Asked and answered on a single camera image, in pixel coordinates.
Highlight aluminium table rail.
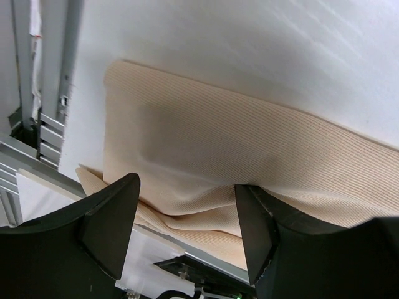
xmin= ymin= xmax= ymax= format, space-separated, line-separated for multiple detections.
xmin=7 ymin=1 xmax=84 ymax=168
xmin=1 ymin=136 xmax=249 ymax=290

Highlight aluminium left table rail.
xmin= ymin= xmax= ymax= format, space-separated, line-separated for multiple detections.
xmin=7 ymin=1 xmax=84 ymax=168

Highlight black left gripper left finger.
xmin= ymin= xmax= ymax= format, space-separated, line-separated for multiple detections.
xmin=0 ymin=173 xmax=141 ymax=299

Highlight beige trousers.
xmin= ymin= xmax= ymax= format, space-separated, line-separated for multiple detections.
xmin=76 ymin=60 xmax=398 ymax=268

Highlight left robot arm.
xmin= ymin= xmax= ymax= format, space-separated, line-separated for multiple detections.
xmin=1 ymin=173 xmax=398 ymax=298

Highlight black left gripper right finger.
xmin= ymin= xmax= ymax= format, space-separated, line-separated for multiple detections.
xmin=234 ymin=185 xmax=398 ymax=298

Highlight aluminium front table rail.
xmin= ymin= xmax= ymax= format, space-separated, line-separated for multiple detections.
xmin=1 ymin=136 xmax=249 ymax=290

